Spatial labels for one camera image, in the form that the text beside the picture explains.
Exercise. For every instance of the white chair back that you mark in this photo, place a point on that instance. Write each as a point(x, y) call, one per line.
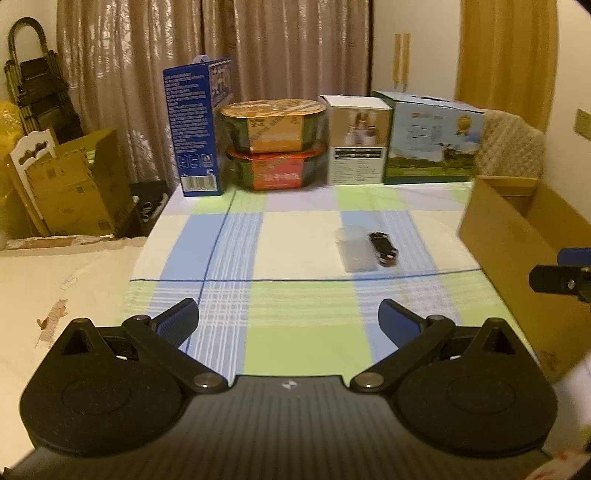
point(30, 150)

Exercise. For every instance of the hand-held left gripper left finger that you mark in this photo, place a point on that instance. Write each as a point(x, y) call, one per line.
point(178, 319)

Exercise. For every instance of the tall blue box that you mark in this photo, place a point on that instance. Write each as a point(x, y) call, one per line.
point(196, 134)

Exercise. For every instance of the yellow plastic bag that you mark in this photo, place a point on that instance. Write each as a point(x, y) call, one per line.
point(9, 138)

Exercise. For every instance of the small brown cardboard box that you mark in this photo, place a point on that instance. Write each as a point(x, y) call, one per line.
point(64, 198)

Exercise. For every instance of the brown patterned curtain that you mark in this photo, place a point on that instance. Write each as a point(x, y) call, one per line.
point(277, 50)

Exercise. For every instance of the wooden stick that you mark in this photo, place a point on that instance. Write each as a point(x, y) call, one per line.
point(397, 60)
point(406, 60)

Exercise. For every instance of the clear plastic cup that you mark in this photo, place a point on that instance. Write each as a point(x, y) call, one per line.
point(355, 249)

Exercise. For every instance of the wall socket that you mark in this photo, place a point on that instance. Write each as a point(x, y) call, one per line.
point(584, 123)

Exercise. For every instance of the chair with quilted cover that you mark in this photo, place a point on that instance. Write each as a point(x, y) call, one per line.
point(512, 147)

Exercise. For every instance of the black toy car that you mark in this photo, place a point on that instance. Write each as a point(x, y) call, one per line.
point(383, 249)

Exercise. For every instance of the blue milk carton box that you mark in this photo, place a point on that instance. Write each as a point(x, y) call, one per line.
point(429, 143)

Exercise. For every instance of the orange oval tin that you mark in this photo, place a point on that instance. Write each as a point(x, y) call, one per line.
point(277, 170)

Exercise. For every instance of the white embroidered cloth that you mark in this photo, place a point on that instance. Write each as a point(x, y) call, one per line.
point(60, 286)

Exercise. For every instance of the white product box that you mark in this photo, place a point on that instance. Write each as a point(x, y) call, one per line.
point(355, 147)

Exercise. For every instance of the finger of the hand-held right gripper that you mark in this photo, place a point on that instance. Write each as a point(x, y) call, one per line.
point(561, 279)
point(575, 256)

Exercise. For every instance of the yellow curtain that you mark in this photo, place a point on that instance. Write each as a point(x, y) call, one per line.
point(505, 55)

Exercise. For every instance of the checkered tablecloth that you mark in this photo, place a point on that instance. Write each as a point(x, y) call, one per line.
point(295, 323)

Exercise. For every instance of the large brown cardboard box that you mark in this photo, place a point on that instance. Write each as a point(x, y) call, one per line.
point(111, 175)

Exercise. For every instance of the dark storage bin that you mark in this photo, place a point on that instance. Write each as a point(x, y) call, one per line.
point(147, 207)

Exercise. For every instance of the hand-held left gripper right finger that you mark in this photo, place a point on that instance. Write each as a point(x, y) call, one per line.
point(399, 319)

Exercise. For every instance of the folded stepladder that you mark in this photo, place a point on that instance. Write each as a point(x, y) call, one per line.
point(44, 92)

